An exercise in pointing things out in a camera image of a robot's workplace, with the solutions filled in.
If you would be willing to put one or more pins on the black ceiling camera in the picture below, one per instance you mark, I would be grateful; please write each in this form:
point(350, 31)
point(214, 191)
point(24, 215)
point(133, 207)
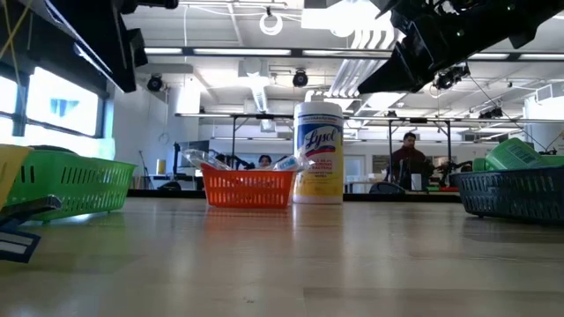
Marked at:
point(451, 79)
point(155, 83)
point(300, 78)
point(491, 113)

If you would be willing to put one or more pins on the black background rig frame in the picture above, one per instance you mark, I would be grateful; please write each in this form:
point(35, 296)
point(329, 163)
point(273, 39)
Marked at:
point(233, 132)

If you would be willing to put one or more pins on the black plastic slotted basket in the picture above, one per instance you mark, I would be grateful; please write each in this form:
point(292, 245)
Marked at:
point(515, 193)

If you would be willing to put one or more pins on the black overhead rig bar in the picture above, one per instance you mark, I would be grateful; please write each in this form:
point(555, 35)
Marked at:
point(299, 53)

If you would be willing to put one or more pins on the small yellow canister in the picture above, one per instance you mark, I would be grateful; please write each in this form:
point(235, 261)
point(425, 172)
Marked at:
point(161, 166)

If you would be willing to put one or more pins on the person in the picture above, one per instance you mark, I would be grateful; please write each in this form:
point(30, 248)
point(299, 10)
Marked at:
point(264, 160)
point(410, 163)
point(222, 158)

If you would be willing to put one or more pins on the yellow plastic basket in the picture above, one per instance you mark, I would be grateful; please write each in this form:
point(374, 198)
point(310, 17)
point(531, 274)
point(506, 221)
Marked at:
point(9, 171)

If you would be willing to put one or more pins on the Lysol wipes canister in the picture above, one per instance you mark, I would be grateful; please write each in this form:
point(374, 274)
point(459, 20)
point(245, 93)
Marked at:
point(318, 149)

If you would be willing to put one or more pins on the large bright window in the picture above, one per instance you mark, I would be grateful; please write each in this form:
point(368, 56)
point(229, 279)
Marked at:
point(61, 105)

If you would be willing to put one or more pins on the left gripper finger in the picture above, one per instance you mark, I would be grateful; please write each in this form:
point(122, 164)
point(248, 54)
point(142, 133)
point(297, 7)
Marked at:
point(138, 48)
point(110, 53)

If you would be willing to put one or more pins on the black background robot arm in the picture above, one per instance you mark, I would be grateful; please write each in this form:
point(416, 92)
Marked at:
point(449, 169)

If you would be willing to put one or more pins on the white cup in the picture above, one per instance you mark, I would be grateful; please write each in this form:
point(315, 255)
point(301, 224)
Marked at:
point(416, 181)

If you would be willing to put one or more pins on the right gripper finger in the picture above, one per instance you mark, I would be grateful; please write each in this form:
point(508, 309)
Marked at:
point(390, 75)
point(422, 83)

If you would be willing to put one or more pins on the orange plastic basket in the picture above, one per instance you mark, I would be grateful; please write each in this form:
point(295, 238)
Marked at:
point(247, 189)

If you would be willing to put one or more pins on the green plastic basket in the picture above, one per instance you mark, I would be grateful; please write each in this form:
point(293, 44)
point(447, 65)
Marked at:
point(79, 185)

